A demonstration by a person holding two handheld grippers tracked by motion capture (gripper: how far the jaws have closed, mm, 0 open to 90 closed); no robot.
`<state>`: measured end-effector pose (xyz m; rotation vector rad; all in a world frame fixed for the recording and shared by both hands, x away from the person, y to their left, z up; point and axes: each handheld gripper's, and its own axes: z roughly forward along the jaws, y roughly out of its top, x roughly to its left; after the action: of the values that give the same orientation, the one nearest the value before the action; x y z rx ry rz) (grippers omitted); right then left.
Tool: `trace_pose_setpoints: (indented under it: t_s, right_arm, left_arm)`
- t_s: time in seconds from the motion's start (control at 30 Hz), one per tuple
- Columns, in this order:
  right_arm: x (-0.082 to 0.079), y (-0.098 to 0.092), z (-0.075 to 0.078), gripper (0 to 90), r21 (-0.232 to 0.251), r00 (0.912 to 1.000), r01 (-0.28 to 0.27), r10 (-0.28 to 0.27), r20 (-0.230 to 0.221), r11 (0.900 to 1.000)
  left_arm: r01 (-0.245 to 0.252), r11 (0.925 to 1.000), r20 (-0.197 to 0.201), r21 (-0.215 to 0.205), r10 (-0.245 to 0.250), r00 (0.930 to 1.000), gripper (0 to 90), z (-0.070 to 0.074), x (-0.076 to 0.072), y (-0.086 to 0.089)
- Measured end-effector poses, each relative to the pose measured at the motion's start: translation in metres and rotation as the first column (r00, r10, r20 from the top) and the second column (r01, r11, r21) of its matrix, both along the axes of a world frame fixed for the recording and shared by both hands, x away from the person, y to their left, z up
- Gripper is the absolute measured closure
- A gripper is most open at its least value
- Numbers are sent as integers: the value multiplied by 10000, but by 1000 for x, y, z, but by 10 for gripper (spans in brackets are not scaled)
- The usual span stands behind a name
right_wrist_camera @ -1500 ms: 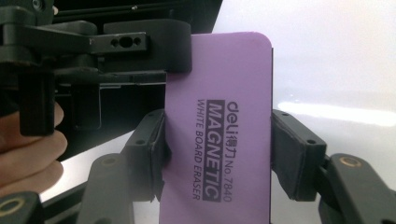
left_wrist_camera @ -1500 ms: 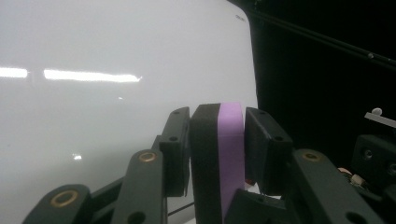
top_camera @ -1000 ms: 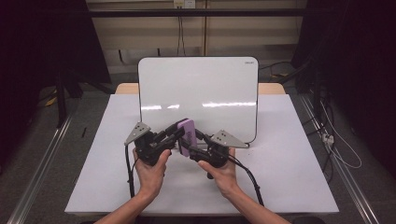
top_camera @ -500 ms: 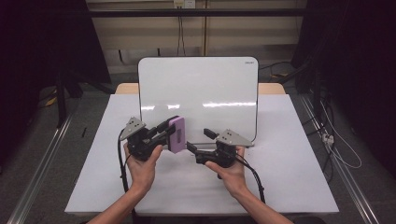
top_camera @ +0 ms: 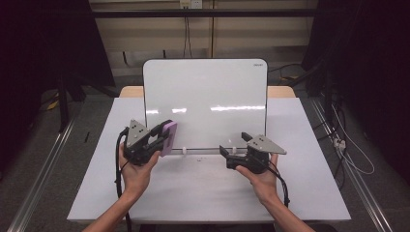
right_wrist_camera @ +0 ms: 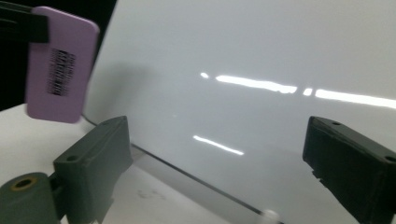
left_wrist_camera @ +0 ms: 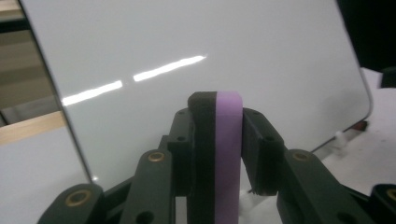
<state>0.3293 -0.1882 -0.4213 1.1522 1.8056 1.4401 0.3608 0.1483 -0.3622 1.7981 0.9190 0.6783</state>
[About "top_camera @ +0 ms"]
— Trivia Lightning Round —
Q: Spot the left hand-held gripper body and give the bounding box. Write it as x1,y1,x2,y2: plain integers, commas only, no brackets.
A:
123,119,162,167

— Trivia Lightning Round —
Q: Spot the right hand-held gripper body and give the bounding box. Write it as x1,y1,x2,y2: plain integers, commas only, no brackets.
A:
225,134,287,175

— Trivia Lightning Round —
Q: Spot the purple and black eraser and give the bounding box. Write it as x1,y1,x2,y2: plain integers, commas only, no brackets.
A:
160,120,179,159

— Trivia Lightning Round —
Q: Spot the white whiteboard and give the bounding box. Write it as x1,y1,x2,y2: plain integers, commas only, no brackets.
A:
142,58,269,152

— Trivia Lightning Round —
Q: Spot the person's right hand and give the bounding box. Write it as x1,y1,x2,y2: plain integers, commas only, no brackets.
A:
234,153,280,205

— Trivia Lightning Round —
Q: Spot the person's left hand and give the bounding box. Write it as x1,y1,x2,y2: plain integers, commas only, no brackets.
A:
118,142,161,196

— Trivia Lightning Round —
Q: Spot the white table sheet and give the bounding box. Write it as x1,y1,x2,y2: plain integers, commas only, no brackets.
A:
67,97,352,223

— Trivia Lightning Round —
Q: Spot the thin yellow pipe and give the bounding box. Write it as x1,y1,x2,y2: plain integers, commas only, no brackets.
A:
210,0,216,59

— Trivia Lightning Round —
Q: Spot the black horizontal bar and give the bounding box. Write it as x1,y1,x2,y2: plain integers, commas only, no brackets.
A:
91,8,318,18

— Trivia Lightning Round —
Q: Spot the black curtain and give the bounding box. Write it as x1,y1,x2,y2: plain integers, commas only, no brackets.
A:
0,0,116,172
301,0,410,177

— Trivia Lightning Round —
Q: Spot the left hand-held gripper black cable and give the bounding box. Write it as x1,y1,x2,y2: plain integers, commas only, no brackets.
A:
114,127,133,232

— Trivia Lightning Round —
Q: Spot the hand-held gripper black cable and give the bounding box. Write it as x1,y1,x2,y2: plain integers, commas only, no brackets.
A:
114,127,133,232
266,159,291,208

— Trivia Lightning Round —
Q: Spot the right hand-held gripper black cable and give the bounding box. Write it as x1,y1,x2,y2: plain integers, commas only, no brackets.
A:
266,159,291,208

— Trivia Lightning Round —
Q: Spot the aluminium floor rail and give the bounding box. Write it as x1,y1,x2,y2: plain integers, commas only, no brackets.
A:
310,98,395,232
7,109,81,232

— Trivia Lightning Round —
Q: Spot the black hanging cable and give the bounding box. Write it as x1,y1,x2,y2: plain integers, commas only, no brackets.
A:
183,15,193,59

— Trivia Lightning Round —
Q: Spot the white floor cable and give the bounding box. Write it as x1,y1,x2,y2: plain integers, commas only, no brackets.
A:
331,104,376,176

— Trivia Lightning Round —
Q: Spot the white wall outlet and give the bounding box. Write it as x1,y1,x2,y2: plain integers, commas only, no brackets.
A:
179,0,203,10

